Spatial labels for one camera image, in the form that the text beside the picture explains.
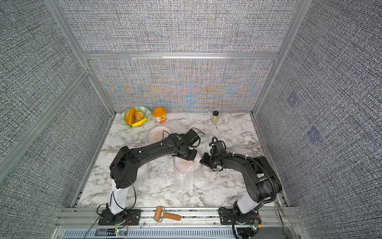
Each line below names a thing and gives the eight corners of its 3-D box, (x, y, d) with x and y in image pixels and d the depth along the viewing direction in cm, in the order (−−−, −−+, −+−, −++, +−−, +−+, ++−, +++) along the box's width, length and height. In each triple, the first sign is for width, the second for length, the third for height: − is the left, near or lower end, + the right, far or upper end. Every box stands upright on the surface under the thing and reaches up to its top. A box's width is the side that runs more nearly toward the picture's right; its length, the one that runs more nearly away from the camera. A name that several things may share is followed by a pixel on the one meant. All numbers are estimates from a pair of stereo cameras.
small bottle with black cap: (211, 124, 114) (213, 115, 106) (211, 120, 117) (212, 110, 109) (217, 124, 114) (219, 115, 106) (216, 120, 117) (218, 110, 109)
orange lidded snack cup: (152, 120, 114) (150, 113, 108) (159, 113, 119) (157, 105, 113) (162, 124, 112) (161, 117, 106) (169, 116, 117) (168, 109, 111)
